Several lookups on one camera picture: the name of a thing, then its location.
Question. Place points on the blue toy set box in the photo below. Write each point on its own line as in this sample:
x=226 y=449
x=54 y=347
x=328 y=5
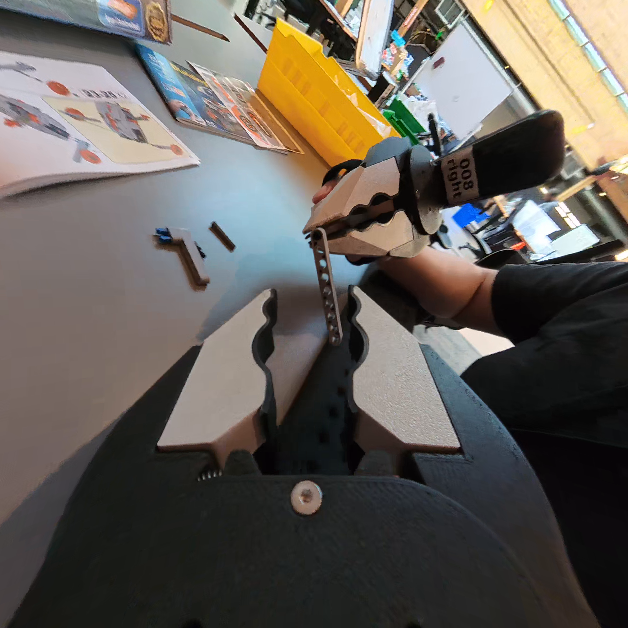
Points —
x=122 y=14

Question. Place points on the white board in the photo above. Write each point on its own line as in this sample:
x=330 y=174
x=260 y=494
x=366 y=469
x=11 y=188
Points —
x=461 y=83

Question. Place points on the open instruction booklet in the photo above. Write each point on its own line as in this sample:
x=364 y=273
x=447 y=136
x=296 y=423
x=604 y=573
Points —
x=73 y=147

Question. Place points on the long grey holed beam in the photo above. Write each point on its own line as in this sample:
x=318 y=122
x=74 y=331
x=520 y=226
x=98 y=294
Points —
x=326 y=284

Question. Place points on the person's right forearm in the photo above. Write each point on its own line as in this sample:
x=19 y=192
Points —
x=441 y=289

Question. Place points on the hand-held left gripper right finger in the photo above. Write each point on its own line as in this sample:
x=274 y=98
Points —
x=402 y=392

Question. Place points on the grey desk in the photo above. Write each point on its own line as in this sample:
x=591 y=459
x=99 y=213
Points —
x=122 y=319

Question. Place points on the blue printed leaflet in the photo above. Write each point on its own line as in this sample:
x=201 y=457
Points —
x=171 y=88

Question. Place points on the orange printed sticker sheet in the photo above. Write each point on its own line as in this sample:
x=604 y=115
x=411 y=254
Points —
x=245 y=113

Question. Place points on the thin dark axle rod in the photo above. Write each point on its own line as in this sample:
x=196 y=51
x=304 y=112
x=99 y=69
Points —
x=222 y=236

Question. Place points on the yellow plastic bin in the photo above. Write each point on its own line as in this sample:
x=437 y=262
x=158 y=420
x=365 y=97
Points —
x=304 y=93

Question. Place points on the person's right hand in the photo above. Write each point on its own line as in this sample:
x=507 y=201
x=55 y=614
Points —
x=324 y=194

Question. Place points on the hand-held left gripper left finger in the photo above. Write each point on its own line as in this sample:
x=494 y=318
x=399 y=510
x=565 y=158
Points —
x=221 y=392

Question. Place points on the grey L-beam with blue pins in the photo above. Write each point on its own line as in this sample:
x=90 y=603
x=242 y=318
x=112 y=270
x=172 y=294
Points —
x=191 y=260

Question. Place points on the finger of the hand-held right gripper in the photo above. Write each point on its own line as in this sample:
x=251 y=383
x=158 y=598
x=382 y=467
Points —
x=353 y=189
x=387 y=238

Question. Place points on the person's black clothing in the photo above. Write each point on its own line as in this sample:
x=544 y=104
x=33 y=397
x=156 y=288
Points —
x=564 y=343

